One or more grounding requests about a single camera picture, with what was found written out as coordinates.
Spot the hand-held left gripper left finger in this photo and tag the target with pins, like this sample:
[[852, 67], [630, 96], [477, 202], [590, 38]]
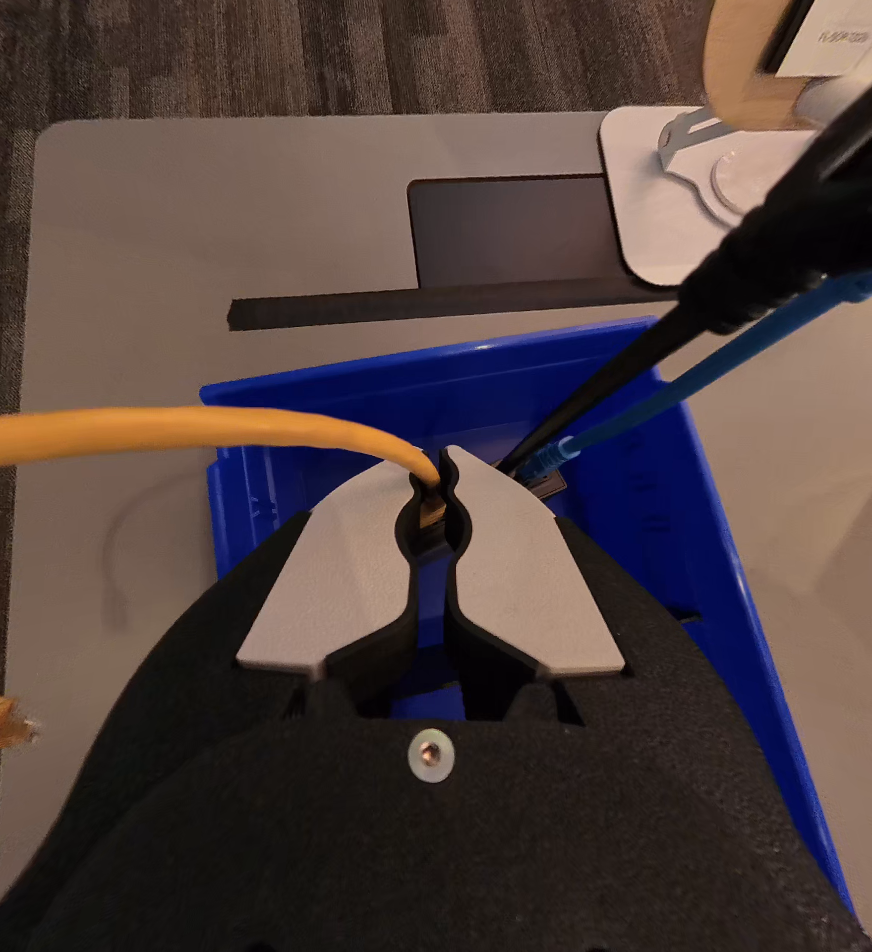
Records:
[[332, 580]]

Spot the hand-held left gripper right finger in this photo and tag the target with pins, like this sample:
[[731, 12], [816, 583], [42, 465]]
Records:
[[533, 580]]

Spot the blue plastic bin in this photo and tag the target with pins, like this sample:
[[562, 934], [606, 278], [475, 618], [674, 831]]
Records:
[[659, 536]]

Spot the dark rectangular table panel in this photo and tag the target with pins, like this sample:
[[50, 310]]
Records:
[[510, 231]]

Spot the white stand base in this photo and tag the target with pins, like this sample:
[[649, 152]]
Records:
[[644, 223]]

